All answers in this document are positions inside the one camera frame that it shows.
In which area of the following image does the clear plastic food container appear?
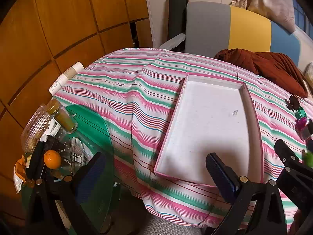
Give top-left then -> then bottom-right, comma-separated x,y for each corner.
20,104 -> 53,152

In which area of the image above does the pink shallow tray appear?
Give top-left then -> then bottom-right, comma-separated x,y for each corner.
154,72 -> 264,185

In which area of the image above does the green glass round table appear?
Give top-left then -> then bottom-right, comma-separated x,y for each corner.
21,104 -> 121,235

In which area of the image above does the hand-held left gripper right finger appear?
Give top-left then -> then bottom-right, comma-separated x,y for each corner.
205,152 -> 288,235

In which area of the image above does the wooden wardrobe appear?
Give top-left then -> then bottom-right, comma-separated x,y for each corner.
0,0 -> 153,201

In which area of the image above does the spice jar with gold lid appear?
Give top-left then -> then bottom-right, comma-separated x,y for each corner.
46,99 -> 78,134

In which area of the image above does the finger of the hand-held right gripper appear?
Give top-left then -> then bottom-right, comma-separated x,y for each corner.
274,139 -> 313,210

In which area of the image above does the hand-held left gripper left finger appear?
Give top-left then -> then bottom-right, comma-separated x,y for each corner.
24,152 -> 108,235

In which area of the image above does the black flat object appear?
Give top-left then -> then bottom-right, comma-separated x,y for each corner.
26,142 -> 44,179

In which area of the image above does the pink green striped blanket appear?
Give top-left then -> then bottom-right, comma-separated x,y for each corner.
50,48 -> 313,228

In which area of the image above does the stack of paper cups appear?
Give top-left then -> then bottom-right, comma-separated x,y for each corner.
48,62 -> 84,95

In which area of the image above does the beige patterned curtain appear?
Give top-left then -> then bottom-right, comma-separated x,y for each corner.
230,0 -> 296,35

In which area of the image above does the brown toy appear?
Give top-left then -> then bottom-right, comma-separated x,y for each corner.
285,95 -> 302,110

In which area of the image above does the white crumpled paper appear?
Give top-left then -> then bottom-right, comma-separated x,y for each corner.
40,120 -> 60,142

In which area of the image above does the grey yellow blue headboard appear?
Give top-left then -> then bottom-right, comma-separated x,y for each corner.
184,1 -> 302,66

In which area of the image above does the orange fruit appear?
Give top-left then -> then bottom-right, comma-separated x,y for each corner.
43,150 -> 62,170

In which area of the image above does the brown quilted jacket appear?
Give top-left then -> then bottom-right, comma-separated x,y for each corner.
214,48 -> 309,99

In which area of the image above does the black rolled mat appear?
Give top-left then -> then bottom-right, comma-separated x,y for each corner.
167,0 -> 189,52

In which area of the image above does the window with blue panes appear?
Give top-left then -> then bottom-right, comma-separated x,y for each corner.
291,0 -> 313,42

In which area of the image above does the purple plastic toy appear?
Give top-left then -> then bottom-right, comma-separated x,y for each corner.
295,117 -> 309,130

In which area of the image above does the orange plastic bag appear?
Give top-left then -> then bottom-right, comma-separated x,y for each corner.
13,155 -> 32,194

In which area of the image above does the white bed rail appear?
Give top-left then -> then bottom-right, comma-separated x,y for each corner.
159,33 -> 186,52

